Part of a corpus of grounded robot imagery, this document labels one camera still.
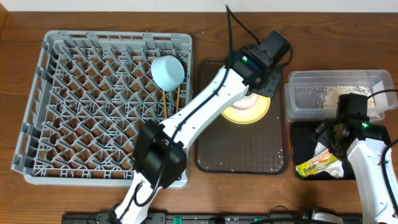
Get clear plastic waste bin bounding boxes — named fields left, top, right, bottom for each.
left=284, top=70, right=397, bottom=122

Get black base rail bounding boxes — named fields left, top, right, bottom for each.
left=61, top=212, right=363, bottom=224

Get white napkin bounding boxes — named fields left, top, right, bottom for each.
left=314, top=142, right=344, bottom=179

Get rice food waste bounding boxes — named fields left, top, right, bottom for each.
left=298, top=85, right=376, bottom=110

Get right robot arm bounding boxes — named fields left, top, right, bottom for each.
left=313, top=119, right=397, bottom=223

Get green yellow snack wrapper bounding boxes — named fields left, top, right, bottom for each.
left=295, top=149, right=338, bottom=177

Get dark brown serving tray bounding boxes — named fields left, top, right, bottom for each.
left=194, top=57, right=288, bottom=175

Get light blue bowl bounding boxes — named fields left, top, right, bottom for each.
left=151, top=55, right=185, bottom=91

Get yellow plate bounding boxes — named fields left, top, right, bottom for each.
left=221, top=96, right=271, bottom=124

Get pink small bowl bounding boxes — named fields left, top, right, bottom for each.
left=231, top=93, right=261, bottom=110

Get grey dishwasher rack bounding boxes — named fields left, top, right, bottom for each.
left=11, top=30, right=193, bottom=187

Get black waste tray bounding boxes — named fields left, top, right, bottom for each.
left=290, top=121, right=355, bottom=180

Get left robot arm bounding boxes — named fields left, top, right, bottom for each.
left=114, top=48, right=286, bottom=223

